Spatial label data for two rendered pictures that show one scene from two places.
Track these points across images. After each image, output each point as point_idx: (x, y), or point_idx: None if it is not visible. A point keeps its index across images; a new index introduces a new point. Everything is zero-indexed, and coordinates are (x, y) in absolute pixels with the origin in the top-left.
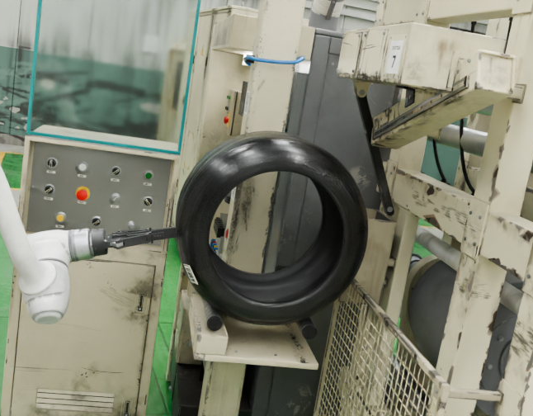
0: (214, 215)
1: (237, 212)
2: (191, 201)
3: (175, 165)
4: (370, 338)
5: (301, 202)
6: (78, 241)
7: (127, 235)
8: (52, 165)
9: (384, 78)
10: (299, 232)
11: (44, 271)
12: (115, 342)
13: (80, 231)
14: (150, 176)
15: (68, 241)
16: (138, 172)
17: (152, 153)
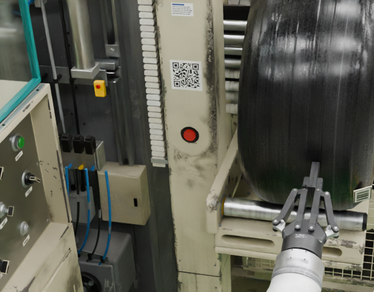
0: None
1: (215, 101)
2: (363, 116)
3: (50, 100)
4: (227, 135)
5: (139, 44)
6: (319, 270)
7: (316, 214)
8: None
9: None
10: (143, 80)
11: None
12: None
13: (305, 259)
14: (24, 141)
15: (316, 283)
16: (7, 149)
17: (29, 106)
